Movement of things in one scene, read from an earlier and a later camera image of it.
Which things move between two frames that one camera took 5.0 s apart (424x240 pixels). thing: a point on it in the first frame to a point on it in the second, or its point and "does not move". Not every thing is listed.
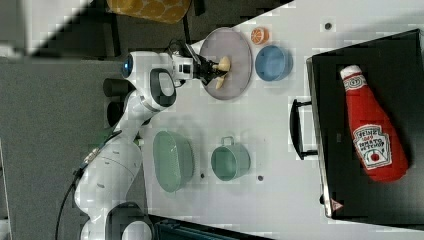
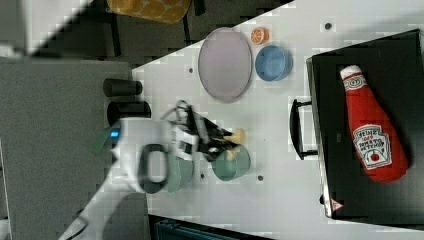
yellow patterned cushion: (171, 11) does not move
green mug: (230, 160) does not move
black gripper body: (203, 69) to (211, 137)
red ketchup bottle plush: (379, 145) does not move
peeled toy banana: (223, 65) to (237, 137)
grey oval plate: (230, 43) does not move
